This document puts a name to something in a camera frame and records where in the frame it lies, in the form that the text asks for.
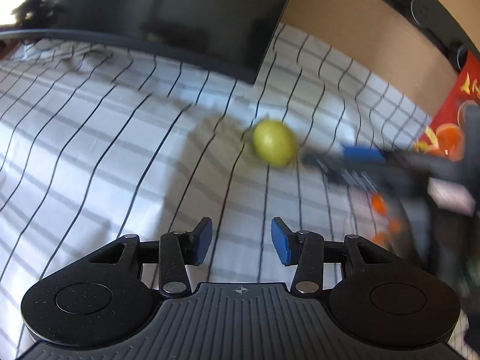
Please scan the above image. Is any small mandarin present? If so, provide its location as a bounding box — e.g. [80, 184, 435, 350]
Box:
[370, 193, 387, 216]

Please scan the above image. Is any black grid white tablecloth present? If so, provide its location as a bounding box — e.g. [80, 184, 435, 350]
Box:
[1, 25, 431, 359]

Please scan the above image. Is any green lemon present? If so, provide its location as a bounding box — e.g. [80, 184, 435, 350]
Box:
[251, 119, 298, 167]

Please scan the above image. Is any black monitor screen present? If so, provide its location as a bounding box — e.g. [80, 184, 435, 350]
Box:
[1, 0, 289, 84]

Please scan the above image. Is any red snack bag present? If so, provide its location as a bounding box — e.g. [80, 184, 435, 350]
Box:
[412, 51, 479, 162]

